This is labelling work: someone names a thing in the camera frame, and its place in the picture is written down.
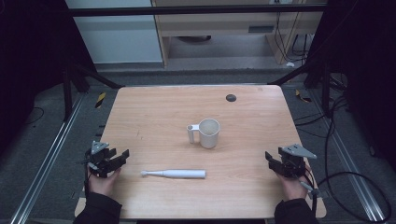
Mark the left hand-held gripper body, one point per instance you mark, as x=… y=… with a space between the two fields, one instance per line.
x=99 y=158

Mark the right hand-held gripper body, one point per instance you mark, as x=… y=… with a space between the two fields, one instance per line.
x=294 y=161

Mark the person's right hand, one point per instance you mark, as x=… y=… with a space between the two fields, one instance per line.
x=292 y=188

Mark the person's left hand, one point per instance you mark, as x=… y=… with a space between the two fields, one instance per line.
x=102 y=184

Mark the yellow black striped tape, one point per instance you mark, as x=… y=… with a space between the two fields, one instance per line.
x=302 y=97
x=100 y=100

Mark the white electric toothbrush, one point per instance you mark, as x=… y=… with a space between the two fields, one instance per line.
x=180 y=174

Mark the dark round table grommet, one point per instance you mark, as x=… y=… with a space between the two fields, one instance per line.
x=231 y=98

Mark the black metal stand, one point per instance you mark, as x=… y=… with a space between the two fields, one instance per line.
x=77 y=77
x=314 y=73

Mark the small white floor object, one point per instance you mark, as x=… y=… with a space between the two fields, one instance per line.
x=290 y=64

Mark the white cabinet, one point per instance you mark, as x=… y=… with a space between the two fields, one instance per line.
x=118 y=37

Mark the light wooden desk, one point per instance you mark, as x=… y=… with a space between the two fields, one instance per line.
x=218 y=26

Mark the metal floor rail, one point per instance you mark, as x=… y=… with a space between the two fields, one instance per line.
x=46 y=161
x=351 y=161

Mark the black horizontal frame bar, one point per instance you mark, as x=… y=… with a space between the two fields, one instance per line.
x=186 y=10

